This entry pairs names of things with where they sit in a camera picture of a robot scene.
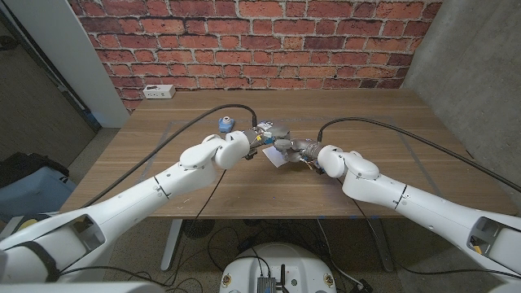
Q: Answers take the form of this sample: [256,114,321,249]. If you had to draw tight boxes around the round black floor fan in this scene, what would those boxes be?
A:
[182,219,216,239]

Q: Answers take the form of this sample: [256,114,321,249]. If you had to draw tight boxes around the black yellow foot pedal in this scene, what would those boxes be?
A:
[2,215,40,237]

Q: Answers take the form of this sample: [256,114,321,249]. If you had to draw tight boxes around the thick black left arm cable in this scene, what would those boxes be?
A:
[82,103,258,208]

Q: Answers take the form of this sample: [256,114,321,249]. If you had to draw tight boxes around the black bag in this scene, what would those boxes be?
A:
[0,152,70,189]

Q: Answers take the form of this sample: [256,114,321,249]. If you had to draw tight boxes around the silver box with antenna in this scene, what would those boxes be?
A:
[256,264,287,293]

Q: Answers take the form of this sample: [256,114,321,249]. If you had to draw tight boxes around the white power strip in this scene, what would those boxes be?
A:
[142,84,177,100]

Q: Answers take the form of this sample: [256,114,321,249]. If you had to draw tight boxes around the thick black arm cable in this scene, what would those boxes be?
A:
[82,103,258,208]
[318,116,521,194]

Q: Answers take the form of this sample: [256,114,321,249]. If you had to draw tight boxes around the black power adapter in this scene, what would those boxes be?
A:
[350,278,374,293]

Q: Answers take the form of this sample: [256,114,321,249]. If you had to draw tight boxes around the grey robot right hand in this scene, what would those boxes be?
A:
[283,138,326,172]

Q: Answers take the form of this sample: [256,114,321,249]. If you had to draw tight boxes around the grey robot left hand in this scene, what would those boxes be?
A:
[243,120,292,160]

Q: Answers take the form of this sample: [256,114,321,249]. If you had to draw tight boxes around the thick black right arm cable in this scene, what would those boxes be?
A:
[318,116,521,194]

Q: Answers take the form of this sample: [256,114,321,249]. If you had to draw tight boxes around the small blue toy camera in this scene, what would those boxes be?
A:
[218,116,236,134]

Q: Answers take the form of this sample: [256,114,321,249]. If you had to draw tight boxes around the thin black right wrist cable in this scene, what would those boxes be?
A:
[335,177,521,282]

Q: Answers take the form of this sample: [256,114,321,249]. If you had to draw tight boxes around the grey table leg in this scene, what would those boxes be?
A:
[368,217,396,273]

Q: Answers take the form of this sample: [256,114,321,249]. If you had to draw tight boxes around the blue storage bin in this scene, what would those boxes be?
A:
[0,165,77,223]

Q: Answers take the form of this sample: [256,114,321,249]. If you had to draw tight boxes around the white paper shipping label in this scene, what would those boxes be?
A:
[262,145,288,168]

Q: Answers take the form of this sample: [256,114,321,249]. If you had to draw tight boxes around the white table leg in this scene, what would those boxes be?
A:
[160,218,183,271]

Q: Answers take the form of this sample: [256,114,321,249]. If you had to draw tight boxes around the red brick printed backdrop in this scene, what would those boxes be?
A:
[67,0,444,113]

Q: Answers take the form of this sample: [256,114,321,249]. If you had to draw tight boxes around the white robot torso base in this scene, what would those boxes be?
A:
[219,243,338,293]

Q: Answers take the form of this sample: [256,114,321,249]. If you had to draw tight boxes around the dark grey door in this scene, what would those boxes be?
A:
[0,11,103,168]

